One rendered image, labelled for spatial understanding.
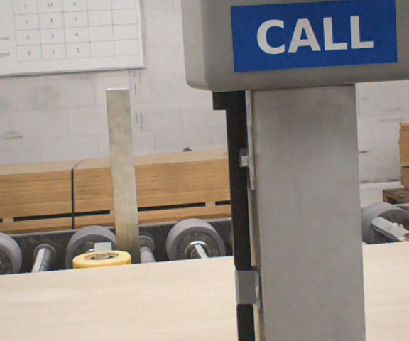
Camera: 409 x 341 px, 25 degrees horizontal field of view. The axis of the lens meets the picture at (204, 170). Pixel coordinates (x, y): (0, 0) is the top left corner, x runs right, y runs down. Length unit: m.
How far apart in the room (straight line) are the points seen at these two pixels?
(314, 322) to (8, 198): 5.92
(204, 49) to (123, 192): 1.12
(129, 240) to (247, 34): 1.14
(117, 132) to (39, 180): 4.81
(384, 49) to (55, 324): 0.74
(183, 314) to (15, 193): 5.25
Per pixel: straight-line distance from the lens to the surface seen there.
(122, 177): 1.40
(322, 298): 0.32
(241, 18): 0.29
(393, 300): 1.02
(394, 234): 1.66
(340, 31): 0.30
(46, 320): 1.02
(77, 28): 7.45
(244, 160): 0.32
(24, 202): 6.23
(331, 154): 0.32
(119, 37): 7.45
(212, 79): 0.29
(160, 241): 1.95
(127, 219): 1.41
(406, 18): 0.30
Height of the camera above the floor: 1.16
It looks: 6 degrees down
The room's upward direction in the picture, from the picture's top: 3 degrees counter-clockwise
